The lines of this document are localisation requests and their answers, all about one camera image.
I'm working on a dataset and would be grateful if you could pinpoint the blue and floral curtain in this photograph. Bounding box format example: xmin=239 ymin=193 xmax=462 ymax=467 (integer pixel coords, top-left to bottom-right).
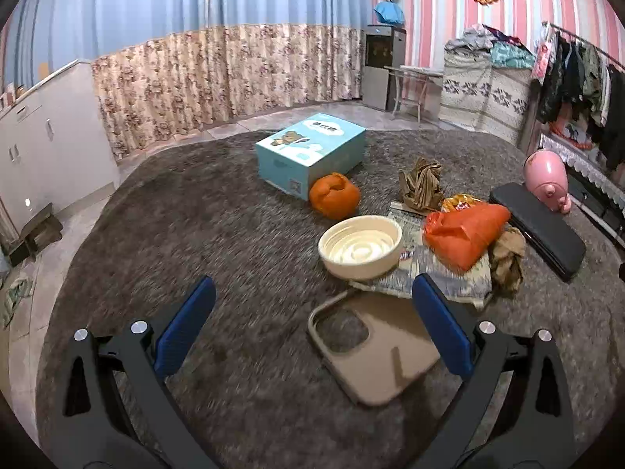
xmin=0 ymin=0 xmax=212 ymax=160
xmin=205 ymin=0 xmax=375 ymax=124

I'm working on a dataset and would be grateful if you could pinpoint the white lace cloth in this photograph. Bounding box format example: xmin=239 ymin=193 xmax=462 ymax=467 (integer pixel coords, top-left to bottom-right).
xmin=539 ymin=134 xmax=625 ymax=187

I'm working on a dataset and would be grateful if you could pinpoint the white cabinet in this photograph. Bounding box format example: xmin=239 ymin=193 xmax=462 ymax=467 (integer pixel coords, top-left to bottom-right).
xmin=0 ymin=59 xmax=121 ymax=251

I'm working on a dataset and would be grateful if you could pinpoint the patterned cover cloth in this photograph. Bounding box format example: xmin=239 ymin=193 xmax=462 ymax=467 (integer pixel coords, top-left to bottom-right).
xmin=437 ymin=51 xmax=534 ymax=145

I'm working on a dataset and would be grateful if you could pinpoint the teal cardboard box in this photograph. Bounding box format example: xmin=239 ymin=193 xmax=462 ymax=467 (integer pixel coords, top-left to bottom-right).
xmin=255 ymin=112 xmax=367 ymax=201

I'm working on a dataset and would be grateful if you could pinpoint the pink pig cup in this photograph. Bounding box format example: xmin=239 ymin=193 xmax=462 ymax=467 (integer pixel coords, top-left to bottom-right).
xmin=523 ymin=150 xmax=572 ymax=215

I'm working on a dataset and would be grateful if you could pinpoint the green patterned cloth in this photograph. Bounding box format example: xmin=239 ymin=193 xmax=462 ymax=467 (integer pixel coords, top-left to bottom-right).
xmin=0 ymin=276 xmax=35 ymax=329

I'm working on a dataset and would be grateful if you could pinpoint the yellow snack wrapper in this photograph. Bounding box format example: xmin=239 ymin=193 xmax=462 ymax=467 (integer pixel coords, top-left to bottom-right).
xmin=442 ymin=194 xmax=489 ymax=214

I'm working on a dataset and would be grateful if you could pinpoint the pink hanging bag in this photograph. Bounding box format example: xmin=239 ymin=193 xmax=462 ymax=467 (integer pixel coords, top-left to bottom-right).
xmin=531 ymin=39 xmax=558 ymax=84

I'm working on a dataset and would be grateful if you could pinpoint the small round metal table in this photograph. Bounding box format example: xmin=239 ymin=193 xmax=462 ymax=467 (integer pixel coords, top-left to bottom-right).
xmin=383 ymin=64 xmax=445 ymax=123

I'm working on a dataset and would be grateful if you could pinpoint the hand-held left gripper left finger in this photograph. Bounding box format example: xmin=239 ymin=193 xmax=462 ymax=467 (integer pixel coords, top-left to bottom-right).
xmin=50 ymin=276 xmax=220 ymax=469

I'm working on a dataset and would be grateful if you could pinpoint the grey water dispenser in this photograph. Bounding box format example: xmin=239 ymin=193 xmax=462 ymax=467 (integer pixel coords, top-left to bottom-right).
xmin=361 ymin=24 xmax=407 ymax=112

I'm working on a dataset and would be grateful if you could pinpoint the brown leaf wrapper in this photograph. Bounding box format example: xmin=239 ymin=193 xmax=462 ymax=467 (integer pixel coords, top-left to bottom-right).
xmin=488 ymin=227 xmax=527 ymax=299
xmin=398 ymin=157 xmax=445 ymax=214

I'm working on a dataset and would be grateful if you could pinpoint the pile of clothes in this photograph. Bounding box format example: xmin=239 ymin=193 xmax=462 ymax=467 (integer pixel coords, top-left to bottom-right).
xmin=444 ymin=23 xmax=536 ymax=70

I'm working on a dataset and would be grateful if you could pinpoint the low black cabinet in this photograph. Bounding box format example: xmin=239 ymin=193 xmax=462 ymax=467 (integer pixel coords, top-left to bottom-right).
xmin=537 ymin=134 xmax=625 ymax=248

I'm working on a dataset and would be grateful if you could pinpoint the blue cloth bottle cover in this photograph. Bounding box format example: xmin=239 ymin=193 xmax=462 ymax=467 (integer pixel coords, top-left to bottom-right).
xmin=373 ymin=1 xmax=406 ymax=27

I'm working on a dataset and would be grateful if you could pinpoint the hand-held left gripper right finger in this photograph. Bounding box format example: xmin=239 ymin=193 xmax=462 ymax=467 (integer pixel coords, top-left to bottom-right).
xmin=407 ymin=274 xmax=579 ymax=469

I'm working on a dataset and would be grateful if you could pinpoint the row of hanging clothes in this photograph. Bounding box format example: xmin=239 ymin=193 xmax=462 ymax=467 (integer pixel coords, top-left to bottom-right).
xmin=534 ymin=33 xmax=625 ymax=173

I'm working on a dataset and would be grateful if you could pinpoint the black zip case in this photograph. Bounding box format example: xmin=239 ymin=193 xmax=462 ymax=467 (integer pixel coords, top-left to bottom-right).
xmin=489 ymin=182 xmax=587 ymax=283

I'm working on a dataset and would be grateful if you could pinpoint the orange peel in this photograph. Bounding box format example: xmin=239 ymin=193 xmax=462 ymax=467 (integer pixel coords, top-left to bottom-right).
xmin=309 ymin=172 xmax=361 ymax=221

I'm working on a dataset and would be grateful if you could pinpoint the newspaper sheet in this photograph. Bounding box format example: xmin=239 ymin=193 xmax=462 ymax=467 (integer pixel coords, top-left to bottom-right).
xmin=349 ymin=202 xmax=494 ymax=310

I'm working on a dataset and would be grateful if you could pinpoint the tan phone case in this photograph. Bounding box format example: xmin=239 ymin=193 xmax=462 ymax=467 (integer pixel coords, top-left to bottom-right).
xmin=307 ymin=290 xmax=443 ymax=408

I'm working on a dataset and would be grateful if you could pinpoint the metal clothes rack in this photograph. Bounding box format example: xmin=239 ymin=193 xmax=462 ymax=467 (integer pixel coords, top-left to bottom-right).
xmin=518 ymin=21 xmax=625 ymax=158

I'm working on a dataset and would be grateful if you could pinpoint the shaggy brown rug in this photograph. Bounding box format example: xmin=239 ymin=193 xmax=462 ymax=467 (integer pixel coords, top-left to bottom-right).
xmin=34 ymin=127 xmax=625 ymax=469

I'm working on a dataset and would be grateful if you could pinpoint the small wooden stool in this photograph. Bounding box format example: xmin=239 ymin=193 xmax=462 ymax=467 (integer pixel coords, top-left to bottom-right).
xmin=10 ymin=202 xmax=64 ymax=260

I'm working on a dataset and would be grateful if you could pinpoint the orange plastic bag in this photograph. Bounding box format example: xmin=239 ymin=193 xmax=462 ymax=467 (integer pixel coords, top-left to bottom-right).
xmin=422 ymin=202 xmax=511 ymax=273

